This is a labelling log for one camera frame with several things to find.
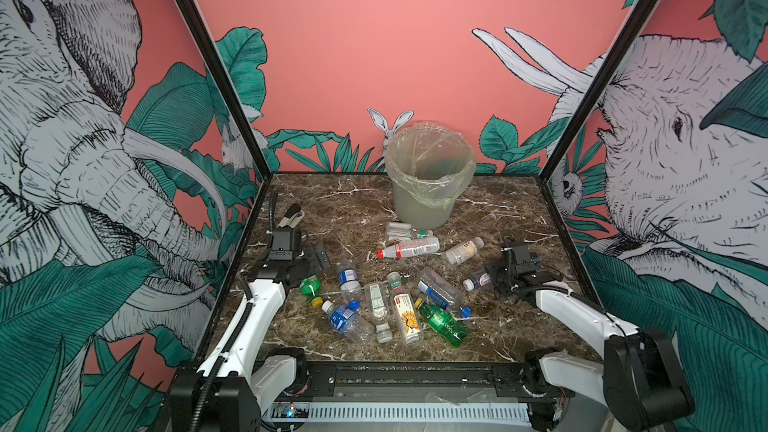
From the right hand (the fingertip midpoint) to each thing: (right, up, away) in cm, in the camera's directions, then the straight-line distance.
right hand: (484, 262), depth 89 cm
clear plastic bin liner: (-15, +33, +14) cm, 39 cm away
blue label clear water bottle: (-41, -7, -2) cm, 41 cm away
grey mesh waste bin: (-20, +14, +18) cm, 30 cm away
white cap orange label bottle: (-7, +2, +3) cm, 8 cm away
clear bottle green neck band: (-26, +8, +14) cm, 31 cm away
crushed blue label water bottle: (-40, -13, -11) cm, 44 cm away
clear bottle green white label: (-33, -9, -6) cm, 34 cm away
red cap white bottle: (-22, +4, +5) cm, 23 cm away
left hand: (-50, +3, -6) cm, 51 cm away
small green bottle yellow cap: (-52, -6, -4) cm, 53 cm away
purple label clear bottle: (-2, -4, -4) cm, 7 cm away
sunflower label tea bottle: (-24, -10, -9) cm, 27 cm away
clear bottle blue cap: (-13, -8, -2) cm, 15 cm away
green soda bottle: (-13, -15, -11) cm, 23 cm away
